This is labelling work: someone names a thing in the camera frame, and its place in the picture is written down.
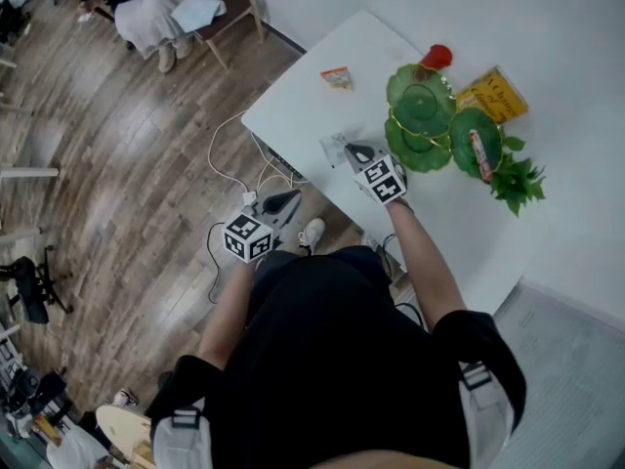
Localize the black grey office chair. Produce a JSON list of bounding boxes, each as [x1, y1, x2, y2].
[[0, 244, 74, 325]]

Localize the red cup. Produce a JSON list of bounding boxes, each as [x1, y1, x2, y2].
[[419, 43, 454, 70]]

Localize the red white snack bar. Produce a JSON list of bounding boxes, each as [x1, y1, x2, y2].
[[468, 129, 494, 184]]

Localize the wooden chair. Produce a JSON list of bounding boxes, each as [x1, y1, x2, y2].
[[187, 0, 268, 70]]

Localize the person's left white shoe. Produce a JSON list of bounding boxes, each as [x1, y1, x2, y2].
[[297, 217, 327, 256]]

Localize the white side table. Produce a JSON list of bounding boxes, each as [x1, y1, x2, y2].
[[0, 162, 60, 180]]

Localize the person's left grey shoulder strap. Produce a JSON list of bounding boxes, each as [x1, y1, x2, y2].
[[150, 398, 209, 469]]

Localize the black floor cable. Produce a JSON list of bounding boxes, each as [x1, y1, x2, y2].
[[207, 222, 230, 305]]

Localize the green potted plant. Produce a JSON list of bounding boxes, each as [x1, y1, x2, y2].
[[489, 137, 547, 219]]

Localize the cluttered shelf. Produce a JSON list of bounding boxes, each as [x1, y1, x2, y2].
[[0, 320, 74, 458]]

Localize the person's grey shoulder strap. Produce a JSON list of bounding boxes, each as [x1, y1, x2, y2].
[[458, 362, 517, 469], [150, 398, 209, 469]]

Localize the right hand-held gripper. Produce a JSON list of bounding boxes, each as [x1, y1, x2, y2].
[[343, 141, 409, 207]]

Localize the orange snack packet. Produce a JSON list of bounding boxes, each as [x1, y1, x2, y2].
[[319, 65, 354, 92]]

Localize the person's right grey shoulder strap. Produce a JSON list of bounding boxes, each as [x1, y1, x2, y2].
[[458, 362, 517, 469]]

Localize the clear white small packet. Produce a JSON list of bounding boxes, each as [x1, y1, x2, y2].
[[319, 133, 362, 169]]

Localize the person's right forearm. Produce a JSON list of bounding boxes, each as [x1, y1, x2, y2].
[[388, 200, 468, 334]]

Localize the green glass tiered plates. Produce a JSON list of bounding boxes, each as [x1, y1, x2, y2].
[[384, 63, 505, 180]]

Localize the person's black clothing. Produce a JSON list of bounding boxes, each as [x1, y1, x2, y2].
[[146, 244, 528, 469]]

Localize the white papers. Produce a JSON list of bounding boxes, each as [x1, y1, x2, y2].
[[170, 0, 229, 33]]

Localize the person's left forearm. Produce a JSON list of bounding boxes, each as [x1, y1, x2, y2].
[[197, 259, 258, 370]]

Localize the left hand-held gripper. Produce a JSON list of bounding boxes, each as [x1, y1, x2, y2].
[[223, 188, 304, 264]]

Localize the black desk control panel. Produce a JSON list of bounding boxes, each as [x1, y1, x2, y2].
[[251, 132, 309, 185]]

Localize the round wooden table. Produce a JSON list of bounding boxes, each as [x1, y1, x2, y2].
[[95, 405, 156, 464]]

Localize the cream power cable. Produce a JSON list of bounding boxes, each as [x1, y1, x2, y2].
[[207, 109, 312, 199]]

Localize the yellow book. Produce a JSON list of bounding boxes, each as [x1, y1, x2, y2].
[[454, 64, 529, 125]]

